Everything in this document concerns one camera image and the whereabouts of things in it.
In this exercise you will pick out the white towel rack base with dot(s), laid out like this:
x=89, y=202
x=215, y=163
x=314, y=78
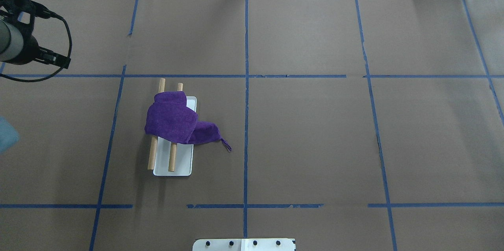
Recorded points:
x=184, y=153

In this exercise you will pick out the wooden rack rod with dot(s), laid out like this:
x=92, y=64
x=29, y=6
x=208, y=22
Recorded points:
x=154, y=139
x=172, y=156

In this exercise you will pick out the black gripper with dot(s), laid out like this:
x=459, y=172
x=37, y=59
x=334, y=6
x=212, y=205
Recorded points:
x=33, y=46

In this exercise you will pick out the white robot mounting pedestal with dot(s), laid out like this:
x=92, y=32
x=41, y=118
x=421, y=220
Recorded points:
x=245, y=244

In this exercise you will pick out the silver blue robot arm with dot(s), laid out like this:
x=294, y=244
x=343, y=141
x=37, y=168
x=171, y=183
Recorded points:
x=39, y=79

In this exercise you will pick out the right wooden rack rod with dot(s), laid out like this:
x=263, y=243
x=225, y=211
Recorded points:
x=154, y=139

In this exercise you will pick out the purple towel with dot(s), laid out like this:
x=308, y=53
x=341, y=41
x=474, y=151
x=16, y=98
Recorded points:
x=170, y=118

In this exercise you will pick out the left wooden rack rod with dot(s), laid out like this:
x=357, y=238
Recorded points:
x=172, y=156

